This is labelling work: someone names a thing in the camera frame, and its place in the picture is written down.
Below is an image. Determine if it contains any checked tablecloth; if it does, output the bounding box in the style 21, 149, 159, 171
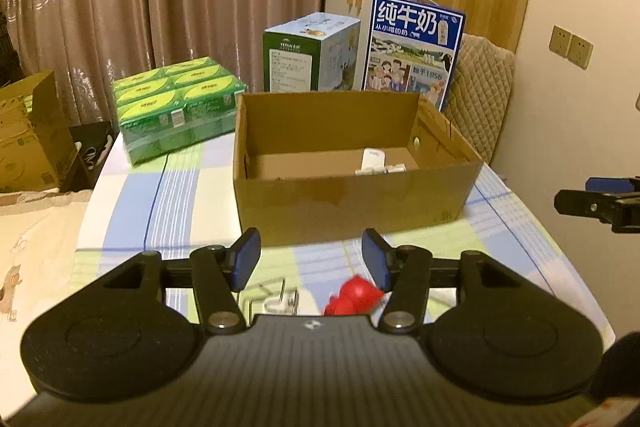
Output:
75, 129, 616, 348

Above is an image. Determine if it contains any blue milk carton box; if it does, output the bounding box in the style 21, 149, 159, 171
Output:
361, 0, 467, 112

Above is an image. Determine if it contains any white power adapter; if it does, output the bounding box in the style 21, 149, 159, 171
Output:
264, 297, 302, 316

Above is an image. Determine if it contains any printed brown cardboard carton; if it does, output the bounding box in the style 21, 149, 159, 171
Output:
0, 71, 77, 194

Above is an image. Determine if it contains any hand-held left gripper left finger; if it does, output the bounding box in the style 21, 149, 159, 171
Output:
65, 228, 262, 335

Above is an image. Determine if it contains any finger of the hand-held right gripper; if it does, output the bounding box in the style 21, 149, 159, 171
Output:
554, 189, 640, 234
586, 177, 640, 194

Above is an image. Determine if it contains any beige wall socket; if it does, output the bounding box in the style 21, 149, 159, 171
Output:
570, 34, 594, 68
548, 25, 573, 58

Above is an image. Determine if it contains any brown cardboard box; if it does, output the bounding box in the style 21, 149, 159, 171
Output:
232, 91, 485, 247

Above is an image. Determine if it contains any beige printed bed sheet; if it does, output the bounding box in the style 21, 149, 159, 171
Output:
0, 189, 96, 408

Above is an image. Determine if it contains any white green milk carton box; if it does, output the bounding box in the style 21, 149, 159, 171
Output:
262, 12, 362, 92

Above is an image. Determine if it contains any white remote control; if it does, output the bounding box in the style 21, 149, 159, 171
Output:
356, 148, 389, 174

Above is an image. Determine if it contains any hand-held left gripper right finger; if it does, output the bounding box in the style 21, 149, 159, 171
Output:
362, 228, 556, 334

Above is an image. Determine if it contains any green drink carton pack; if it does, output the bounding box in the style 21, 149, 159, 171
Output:
111, 57, 249, 166

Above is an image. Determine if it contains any red toy figure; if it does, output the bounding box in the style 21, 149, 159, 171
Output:
322, 277, 385, 317

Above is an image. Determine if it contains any silver wire puzzle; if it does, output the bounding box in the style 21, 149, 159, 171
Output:
242, 277, 301, 314

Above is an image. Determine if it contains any quilted beige chair cover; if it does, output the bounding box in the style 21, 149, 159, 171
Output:
442, 34, 516, 165

